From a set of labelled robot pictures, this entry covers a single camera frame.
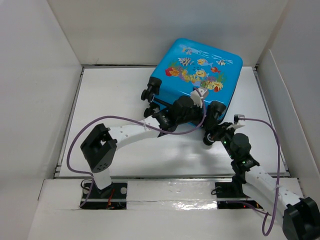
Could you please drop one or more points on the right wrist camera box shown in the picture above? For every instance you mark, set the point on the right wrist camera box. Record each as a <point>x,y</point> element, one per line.
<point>238,122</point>

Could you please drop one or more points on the aluminium table rail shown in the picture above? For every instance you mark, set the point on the aluminium table rail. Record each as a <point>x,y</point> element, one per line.
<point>160,194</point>

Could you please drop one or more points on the blue kids suitcase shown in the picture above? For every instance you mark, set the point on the blue kids suitcase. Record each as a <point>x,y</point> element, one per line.
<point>188,65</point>

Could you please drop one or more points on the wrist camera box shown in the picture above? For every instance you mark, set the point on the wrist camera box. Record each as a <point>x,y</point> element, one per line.
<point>198,96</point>
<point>238,122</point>

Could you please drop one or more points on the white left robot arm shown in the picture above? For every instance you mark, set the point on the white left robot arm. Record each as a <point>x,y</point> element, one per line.
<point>102,142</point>

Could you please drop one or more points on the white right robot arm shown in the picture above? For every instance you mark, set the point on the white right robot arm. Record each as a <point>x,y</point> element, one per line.
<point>298,217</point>

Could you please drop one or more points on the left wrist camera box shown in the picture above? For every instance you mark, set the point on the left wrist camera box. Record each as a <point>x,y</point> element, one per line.
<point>198,96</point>

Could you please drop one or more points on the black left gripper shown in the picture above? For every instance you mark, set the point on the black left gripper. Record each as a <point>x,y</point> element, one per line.
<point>200,114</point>

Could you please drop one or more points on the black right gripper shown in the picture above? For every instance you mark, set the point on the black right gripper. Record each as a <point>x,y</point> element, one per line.
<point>219,129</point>

